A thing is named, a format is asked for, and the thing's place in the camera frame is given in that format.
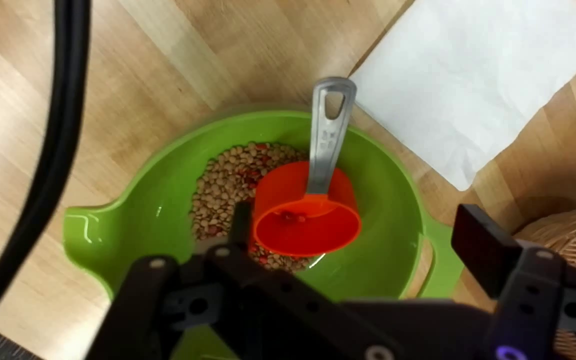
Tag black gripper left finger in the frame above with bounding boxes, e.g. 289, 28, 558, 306
205, 200, 404, 360

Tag green plastic bowl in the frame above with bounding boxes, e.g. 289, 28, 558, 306
61, 108, 466, 360

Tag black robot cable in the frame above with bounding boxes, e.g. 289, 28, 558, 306
0, 0, 94, 335

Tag mixed dry beans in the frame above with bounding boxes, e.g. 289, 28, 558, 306
187, 139, 316, 272

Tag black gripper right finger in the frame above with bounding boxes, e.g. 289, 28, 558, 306
450, 202, 567, 360

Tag white paper napkin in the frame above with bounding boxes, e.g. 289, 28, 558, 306
347, 0, 576, 193

